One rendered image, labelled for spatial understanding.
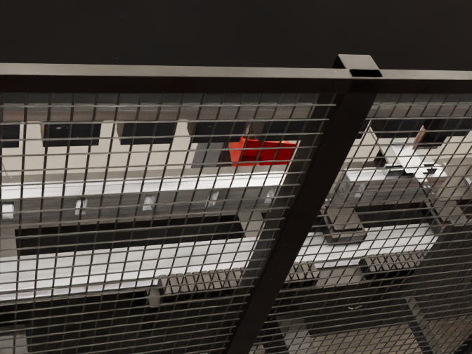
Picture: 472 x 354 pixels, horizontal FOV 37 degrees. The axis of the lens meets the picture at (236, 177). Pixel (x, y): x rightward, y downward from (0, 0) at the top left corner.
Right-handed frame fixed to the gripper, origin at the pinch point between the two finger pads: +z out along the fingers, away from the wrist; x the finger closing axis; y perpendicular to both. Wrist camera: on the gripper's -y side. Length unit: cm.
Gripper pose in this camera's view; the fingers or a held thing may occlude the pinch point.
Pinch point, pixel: (248, 138)
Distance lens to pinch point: 265.5
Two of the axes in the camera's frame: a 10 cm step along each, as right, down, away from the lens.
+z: -2.3, 7.5, 6.3
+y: 1.6, 6.6, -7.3
